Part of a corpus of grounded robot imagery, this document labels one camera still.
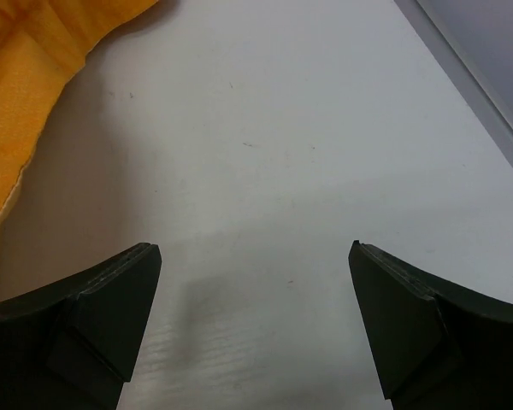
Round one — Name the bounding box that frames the yellow printed pillowcase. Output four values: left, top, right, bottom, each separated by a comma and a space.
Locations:
0, 0, 154, 223

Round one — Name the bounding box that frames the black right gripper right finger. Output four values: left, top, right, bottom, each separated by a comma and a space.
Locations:
348, 241, 513, 409

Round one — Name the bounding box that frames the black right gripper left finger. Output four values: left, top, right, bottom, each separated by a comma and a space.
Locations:
0, 243, 162, 409

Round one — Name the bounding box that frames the aluminium table edge rail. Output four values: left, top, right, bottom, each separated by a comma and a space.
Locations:
397, 1, 513, 168

